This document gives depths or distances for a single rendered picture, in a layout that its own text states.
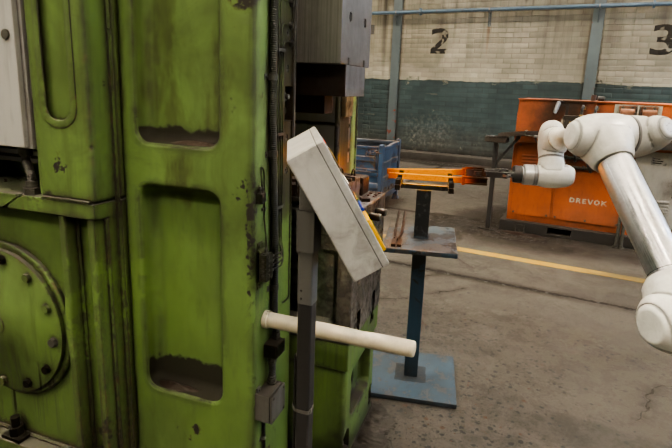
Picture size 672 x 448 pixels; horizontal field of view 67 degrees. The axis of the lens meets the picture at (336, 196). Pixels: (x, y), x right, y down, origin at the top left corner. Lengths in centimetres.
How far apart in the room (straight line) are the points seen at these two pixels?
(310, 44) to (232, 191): 50
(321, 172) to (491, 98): 832
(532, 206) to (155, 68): 412
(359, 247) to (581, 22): 831
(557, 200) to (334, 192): 424
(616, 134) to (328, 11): 93
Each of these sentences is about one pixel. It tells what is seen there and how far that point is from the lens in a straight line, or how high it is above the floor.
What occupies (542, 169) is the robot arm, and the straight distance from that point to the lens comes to 231.
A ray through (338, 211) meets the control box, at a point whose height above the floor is 107.
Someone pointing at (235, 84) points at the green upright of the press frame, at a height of 130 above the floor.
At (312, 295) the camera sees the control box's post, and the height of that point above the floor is 83.
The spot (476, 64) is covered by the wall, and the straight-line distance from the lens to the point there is 927.
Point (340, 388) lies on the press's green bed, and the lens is 183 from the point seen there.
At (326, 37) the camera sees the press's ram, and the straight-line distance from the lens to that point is 155.
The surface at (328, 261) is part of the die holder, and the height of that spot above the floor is 74.
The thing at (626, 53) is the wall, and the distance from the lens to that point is 909.
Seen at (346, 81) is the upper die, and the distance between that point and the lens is 158.
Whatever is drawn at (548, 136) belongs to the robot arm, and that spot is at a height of 113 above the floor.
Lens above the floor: 130
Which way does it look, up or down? 12 degrees down
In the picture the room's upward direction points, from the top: 2 degrees clockwise
